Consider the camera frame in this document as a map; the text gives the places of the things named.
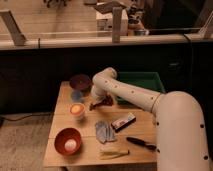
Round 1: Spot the dark red grape bunch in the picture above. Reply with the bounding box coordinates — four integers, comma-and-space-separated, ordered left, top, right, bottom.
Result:
89, 95, 113, 111

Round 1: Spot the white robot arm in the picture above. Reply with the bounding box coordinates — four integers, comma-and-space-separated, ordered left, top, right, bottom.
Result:
91, 67, 211, 171

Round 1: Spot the purple bowl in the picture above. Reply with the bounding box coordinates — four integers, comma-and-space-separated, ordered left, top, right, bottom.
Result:
69, 74, 91, 91

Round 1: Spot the red bowl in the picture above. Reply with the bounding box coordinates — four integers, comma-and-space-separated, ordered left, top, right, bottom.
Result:
54, 128, 82, 156

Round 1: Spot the small blue cup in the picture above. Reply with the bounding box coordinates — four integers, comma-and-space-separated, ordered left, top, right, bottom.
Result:
71, 90, 83, 102

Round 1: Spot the white cup with orange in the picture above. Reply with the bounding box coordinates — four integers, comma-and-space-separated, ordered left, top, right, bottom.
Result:
70, 103, 85, 121

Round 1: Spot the blue grey cloth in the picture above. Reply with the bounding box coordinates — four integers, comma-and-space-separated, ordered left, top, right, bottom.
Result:
95, 121, 116, 144

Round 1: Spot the wooden table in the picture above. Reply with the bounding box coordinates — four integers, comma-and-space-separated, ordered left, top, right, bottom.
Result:
43, 81, 156, 167

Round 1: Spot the white ball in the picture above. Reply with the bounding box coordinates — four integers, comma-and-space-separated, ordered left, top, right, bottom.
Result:
64, 139, 77, 151

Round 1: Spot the green plastic bin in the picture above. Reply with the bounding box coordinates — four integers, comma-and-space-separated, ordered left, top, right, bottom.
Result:
117, 72, 165, 93

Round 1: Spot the white box in background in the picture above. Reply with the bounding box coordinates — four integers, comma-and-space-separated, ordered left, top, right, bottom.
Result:
96, 10, 128, 37

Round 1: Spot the black handled tool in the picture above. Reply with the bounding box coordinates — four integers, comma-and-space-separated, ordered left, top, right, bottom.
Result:
126, 137, 156, 151

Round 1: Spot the grey middle post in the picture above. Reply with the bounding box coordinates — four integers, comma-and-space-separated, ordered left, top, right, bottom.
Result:
112, 7, 122, 43

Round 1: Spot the grey post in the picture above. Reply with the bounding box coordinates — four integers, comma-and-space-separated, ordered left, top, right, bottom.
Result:
112, 7, 122, 43
0, 9, 26, 46

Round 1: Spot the grey left post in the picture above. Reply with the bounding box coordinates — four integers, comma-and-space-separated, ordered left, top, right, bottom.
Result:
0, 9, 26, 46

